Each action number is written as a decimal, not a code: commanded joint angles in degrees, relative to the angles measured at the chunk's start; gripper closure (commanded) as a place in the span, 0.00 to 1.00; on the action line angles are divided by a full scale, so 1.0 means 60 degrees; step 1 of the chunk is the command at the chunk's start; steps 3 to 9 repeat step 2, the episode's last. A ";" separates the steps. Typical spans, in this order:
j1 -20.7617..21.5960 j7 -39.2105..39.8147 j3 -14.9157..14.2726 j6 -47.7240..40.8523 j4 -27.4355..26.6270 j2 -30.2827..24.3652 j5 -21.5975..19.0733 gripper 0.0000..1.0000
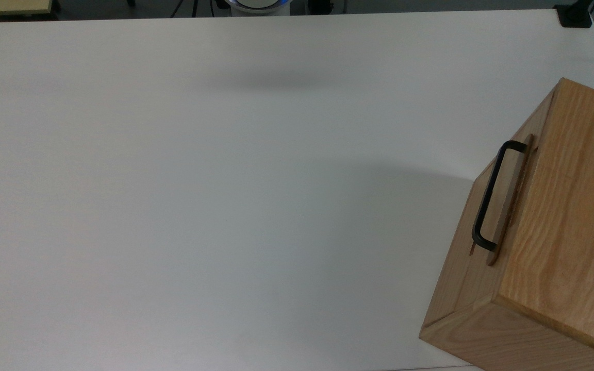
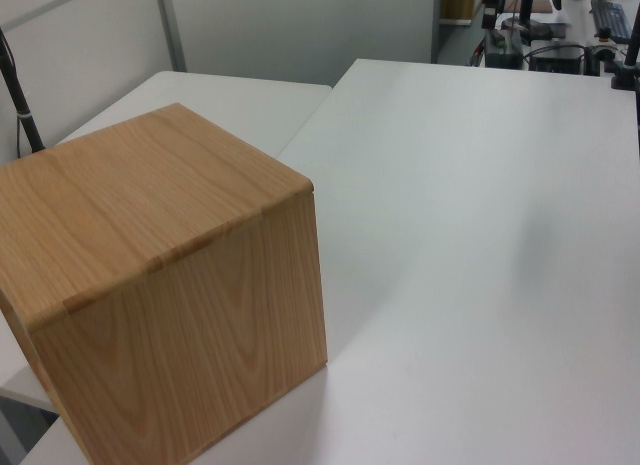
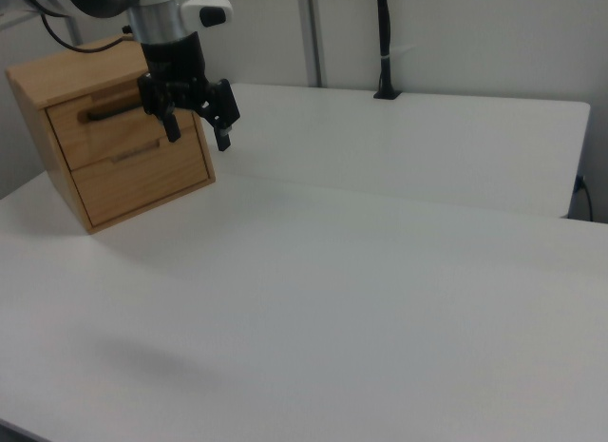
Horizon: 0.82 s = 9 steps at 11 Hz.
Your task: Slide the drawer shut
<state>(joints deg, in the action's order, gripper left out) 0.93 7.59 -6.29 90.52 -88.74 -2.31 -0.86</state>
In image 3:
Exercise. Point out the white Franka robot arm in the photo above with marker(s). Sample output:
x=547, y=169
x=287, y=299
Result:
x=157, y=9

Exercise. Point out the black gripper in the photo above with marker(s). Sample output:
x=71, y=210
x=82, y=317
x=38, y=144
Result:
x=173, y=64

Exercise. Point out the wooden two-drawer cabinet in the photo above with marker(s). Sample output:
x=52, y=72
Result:
x=43, y=85

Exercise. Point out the black pole with white tape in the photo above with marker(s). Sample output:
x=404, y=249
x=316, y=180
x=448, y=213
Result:
x=385, y=43

